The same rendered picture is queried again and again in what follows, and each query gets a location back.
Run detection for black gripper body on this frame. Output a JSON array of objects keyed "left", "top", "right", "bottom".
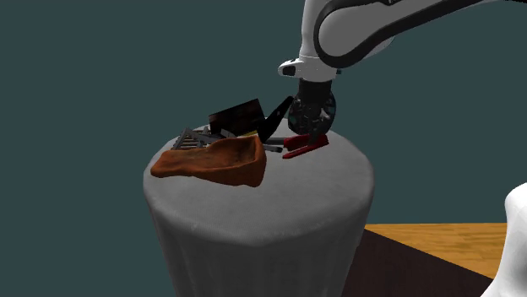
[{"left": 287, "top": 78, "right": 337, "bottom": 136}]

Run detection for brown shallow bowl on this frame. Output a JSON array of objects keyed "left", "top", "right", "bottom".
[{"left": 149, "top": 134, "right": 268, "bottom": 188}]

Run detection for dark brown box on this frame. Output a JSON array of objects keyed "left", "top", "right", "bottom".
[{"left": 208, "top": 98, "right": 266, "bottom": 138}]

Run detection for grey cloth-covered round table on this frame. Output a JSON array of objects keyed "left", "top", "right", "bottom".
[{"left": 142, "top": 122, "right": 376, "bottom": 297}]

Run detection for red stapler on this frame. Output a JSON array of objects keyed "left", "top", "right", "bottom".
[{"left": 281, "top": 132, "right": 330, "bottom": 160}]

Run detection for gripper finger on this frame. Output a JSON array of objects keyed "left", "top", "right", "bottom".
[
  {"left": 307, "top": 118, "right": 331, "bottom": 146},
  {"left": 256, "top": 95, "right": 295, "bottom": 143}
]

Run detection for grey slatted rack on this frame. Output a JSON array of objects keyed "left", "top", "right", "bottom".
[{"left": 171, "top": 126, "right": 225, "bottom": 150}]

